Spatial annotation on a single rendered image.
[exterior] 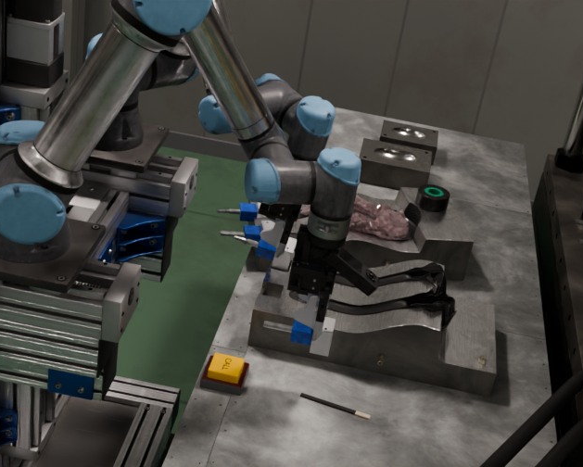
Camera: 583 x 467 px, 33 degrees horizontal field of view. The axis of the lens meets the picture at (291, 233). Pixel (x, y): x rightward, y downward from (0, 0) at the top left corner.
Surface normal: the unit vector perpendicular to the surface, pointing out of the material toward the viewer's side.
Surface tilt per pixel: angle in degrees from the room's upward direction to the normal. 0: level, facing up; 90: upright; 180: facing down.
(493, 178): 0
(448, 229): 0
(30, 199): 97
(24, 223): 97
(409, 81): 90
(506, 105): 90
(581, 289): 0
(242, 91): 79
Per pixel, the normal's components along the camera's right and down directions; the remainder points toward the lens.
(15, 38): -0.14, 0.47
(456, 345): 0.15, -0.86
